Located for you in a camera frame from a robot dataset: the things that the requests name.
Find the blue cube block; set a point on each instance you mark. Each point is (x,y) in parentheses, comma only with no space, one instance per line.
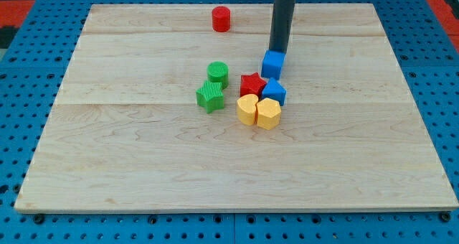
(272,64)

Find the yellow heart block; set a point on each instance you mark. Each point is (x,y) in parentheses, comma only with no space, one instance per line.
(246,109)

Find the yellow hexagon block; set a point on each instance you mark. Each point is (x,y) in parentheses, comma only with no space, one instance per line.
(268,113)

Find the green star block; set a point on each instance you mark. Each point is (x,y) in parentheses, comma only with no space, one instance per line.
(210,96)

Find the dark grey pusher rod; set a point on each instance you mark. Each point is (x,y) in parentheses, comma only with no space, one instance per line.
(281,25)

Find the green cylinder block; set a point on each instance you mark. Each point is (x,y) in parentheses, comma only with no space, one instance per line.
(218,72)

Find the red star block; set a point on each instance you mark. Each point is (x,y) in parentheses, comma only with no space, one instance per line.
(252,84)

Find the red cylinder block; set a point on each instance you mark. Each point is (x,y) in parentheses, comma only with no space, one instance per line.
(221,19)

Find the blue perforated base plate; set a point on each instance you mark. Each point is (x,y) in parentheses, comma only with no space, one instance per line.
(33,68)

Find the light wooden board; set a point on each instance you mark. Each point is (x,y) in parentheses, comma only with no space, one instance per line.
(125,133)

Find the blue pentagon block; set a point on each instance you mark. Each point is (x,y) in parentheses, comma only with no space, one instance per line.
(274,90)

